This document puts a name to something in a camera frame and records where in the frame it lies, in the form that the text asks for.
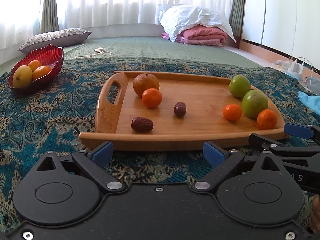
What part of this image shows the grey pouch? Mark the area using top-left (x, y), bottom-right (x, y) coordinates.
top-left (304, 76), bottom-right (320, 95)

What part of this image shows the large blemished green apple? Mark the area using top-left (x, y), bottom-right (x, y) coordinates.
top-left (241, 89), bottom-right (268, 119)

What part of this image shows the yellow mango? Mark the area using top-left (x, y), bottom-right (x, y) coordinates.
top-left (12, 65), bottom-right (33, 88)

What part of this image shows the white sheer curtain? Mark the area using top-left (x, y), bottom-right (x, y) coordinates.
top-left (1, 0), bottom-right (233, 49)

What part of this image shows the green curtain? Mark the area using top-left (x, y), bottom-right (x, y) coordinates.
top-left (229, 0), bottom-right (245, 37)
top-left (39, 0), bottom-right (59, 34)

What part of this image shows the red glass fruit bowl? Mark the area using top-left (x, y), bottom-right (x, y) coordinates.
top-left (7, 44), bottom-right (64, 95)

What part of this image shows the person's hand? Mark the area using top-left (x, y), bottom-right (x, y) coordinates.
top-left (309, 194), bottom-right (320, 233)

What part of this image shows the mandarin in bowl back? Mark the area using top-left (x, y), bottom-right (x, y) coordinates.
top-left (28, 60), bottom-right (42, 72)

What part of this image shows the bright orange mandarin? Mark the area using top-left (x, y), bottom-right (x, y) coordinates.
top-left (141, 88), bottom-right (163, 108)

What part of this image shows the green curtain left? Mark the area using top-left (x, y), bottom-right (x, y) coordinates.
top-left (39, 0), bottom-right (59, 34)

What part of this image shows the folded pink blanket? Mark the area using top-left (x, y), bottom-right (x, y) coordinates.
top-left (174, 25), bottom-right (228, 47)

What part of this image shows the green curtain right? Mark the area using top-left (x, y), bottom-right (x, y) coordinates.
top-left (229, 0), bottom-right (245, 37)

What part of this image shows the large dull orange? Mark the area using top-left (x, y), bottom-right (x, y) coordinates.
top-left (133, 73), bottom-right (159, 97)

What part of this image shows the white pillow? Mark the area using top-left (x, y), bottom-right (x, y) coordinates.
top-left (159, 5), bottom-right (236, 42)

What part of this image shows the light blue cloth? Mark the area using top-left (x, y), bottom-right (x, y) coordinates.
top-left (298, 91), bottom-right (320, 115)

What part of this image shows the wooden serving tray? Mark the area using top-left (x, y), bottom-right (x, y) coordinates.
top-left (79, 71), bottom-right (286, 151)

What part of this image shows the mandarin in bowl front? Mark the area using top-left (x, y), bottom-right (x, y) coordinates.
top-left (33, 66), bottom-right (52, 81)

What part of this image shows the green quilted mat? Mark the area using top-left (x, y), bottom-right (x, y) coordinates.
top-left (63, 37), bottom-right (260, 68)

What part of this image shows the teal paisley cloth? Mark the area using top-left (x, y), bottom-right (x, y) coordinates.
top-left (1, 58), bottom-right (319, 234)

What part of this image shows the white coiled cord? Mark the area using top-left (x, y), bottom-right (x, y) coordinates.
top-left (75, 47), bottom-right (114, 59)

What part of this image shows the small green apple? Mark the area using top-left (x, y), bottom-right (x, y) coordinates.
top-left (229, 75), bottom-right (251, 99)

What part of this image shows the floral grey pillow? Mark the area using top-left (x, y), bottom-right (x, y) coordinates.
top-left (18, 28), bottom-right (91, 54)

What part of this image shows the dark red date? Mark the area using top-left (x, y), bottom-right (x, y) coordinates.
top-left (131, 117), bottom-right (153, 133)
top-left (174, 102), bottom-right (187, 118)

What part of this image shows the white charger with cable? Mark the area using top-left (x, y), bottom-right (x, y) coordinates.
top-left (285, 57), bottom-right (319, 82)

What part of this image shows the mandarin in bowl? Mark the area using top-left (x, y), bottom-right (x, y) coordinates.
top-left (33, 66), bottom-right (52, 81)
top-left (28, 60), bottom-right (42, 72)

